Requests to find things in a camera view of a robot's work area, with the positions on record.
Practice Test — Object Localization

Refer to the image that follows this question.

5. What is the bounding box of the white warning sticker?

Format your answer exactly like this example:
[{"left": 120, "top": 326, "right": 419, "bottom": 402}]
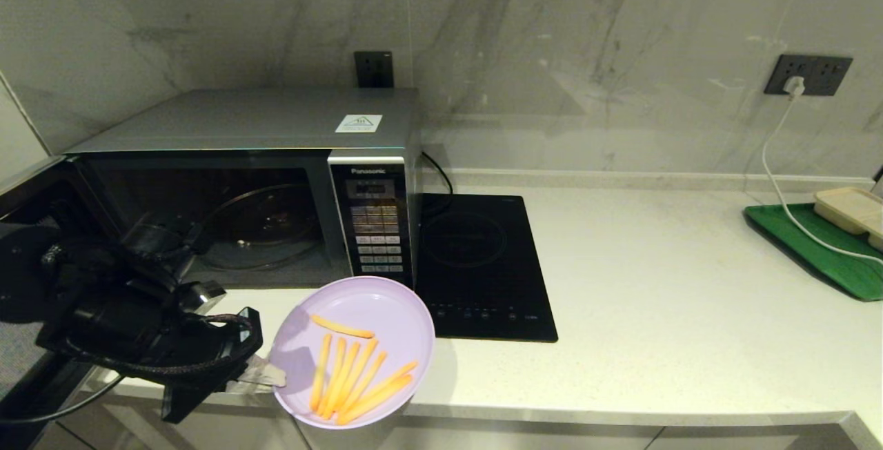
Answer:
[{"left": 336, "top": 114, "right": 383, "bottom": 133}]

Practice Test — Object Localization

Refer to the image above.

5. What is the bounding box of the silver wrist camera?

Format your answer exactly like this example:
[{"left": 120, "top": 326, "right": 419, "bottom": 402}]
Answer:
[{"left": 181, "top": 282, "right": 227, "bottom": 307}]

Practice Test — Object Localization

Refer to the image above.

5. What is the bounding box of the wide black wall socket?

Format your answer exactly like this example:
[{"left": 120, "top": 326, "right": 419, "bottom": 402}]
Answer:
[{"left": 764, "top": 55, "right": 853, "bottom": 97}]

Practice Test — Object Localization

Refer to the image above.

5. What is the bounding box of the beige lunch box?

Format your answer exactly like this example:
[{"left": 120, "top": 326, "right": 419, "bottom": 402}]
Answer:
[{"left": 814, "top": 187, "right": 883, "bottom": 252}]

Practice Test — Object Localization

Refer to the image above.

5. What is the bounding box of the small black wall socket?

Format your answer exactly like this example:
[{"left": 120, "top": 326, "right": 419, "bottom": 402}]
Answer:
[{"left": 355, "top": 51, "right": 395, "bottom": 88}]

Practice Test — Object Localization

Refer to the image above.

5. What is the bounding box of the green plastic tray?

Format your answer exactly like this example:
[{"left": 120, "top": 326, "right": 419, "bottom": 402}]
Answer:
[{"left": 743, "top": 203, "right": 883, "bottom": 302}]

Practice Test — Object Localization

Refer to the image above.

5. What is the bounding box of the purple plastic plate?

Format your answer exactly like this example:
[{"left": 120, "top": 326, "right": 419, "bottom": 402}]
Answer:
[{"left": 268, "top": 275, "right": 436, "bottom": 431}]

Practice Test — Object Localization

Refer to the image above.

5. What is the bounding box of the silver Panasonic microwave oven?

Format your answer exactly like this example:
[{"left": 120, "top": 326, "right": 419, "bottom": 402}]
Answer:
[{"left": 63, "top": 88, "right": 423, "bottom": 292}]

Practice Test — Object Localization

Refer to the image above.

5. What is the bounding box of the black induction cooktop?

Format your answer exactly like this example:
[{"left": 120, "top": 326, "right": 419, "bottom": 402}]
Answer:
[{"left": 414, "top": 193, "right": 558, "bottom": 344}]

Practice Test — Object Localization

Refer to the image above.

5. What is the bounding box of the black glass microwave door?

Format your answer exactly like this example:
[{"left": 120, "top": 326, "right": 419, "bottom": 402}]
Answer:
[{"left": 0, "top": 157, "right": 166, "bottom": 450}]

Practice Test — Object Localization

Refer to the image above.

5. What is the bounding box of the white power cable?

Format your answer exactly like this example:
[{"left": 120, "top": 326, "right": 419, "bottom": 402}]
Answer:
[{"left": 761, "top": 95, "right": 883, "bottom": 264}]

